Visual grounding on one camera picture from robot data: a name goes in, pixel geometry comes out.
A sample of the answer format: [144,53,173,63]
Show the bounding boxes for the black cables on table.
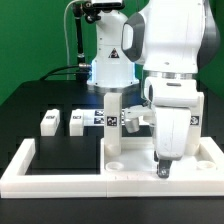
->
[39,64,92,82]

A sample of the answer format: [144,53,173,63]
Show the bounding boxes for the white U-shaped obstacle frame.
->
[0,137,224,198]

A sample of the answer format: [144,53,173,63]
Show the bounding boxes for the white desk top tray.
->
[100,137,224,176]

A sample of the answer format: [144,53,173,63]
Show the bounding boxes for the fiducial marker base sheet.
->
[81,108,156,128]

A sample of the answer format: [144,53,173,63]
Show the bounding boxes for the grey cable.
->
[63,0,81,67]

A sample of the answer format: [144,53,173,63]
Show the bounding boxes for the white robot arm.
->
[87,0,220,178]

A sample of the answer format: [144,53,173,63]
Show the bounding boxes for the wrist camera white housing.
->
[124,105,155,133]

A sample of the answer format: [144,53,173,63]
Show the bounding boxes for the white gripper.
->
[154,107,191,178]

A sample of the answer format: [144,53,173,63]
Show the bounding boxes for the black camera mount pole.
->
[72,0,125,81]

